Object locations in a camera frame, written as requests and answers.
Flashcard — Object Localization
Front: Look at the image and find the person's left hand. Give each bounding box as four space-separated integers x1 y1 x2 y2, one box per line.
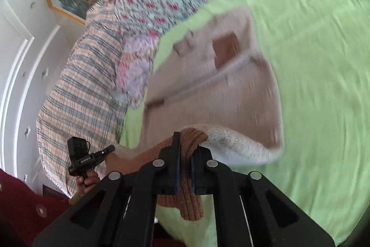
76 169 101 195

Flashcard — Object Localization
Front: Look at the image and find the beige knitted sweater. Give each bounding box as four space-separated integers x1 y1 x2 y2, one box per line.
105 5 285 221

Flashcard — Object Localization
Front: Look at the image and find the green bed sheet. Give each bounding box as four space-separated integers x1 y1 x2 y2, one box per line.
118 0 365 247

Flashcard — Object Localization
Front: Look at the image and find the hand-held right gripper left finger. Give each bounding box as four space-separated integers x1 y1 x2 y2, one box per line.
32 131 182 247

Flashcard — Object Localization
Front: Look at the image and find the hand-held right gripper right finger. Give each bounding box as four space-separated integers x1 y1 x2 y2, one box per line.
190 146 336 247

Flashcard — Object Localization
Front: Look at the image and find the plaid blanket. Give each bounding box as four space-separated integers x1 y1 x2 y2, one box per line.
36 0 129 198

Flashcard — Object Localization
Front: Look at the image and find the red carpet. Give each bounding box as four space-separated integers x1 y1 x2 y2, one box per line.
0 168 84 247

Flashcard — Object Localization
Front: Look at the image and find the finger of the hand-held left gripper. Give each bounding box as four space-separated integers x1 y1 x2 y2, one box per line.
97 145 115 159

